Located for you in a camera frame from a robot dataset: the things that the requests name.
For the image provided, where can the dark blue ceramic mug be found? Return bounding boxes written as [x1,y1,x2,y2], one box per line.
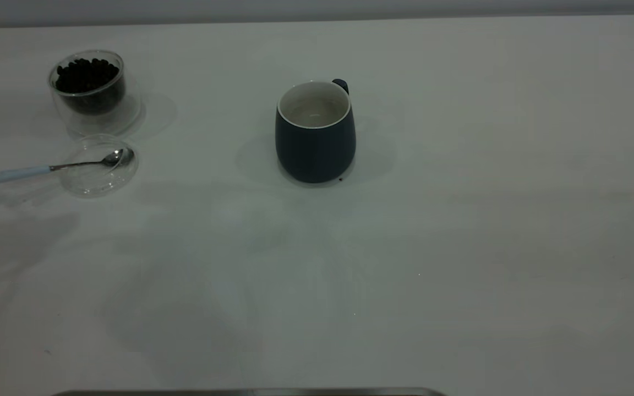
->
[275,79,357,184]

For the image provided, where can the metal spoon light blue handle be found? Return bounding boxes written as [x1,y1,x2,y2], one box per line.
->
[0,148,135,184]

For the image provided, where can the clear round glass lid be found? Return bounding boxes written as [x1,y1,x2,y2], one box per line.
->
[59,134,139,197]

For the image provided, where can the dark coffee beans heap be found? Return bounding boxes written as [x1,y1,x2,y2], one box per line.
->
[54,58,126,115]

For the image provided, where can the clear double-wall glass cup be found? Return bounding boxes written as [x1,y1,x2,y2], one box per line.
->
[47,49,143,137]

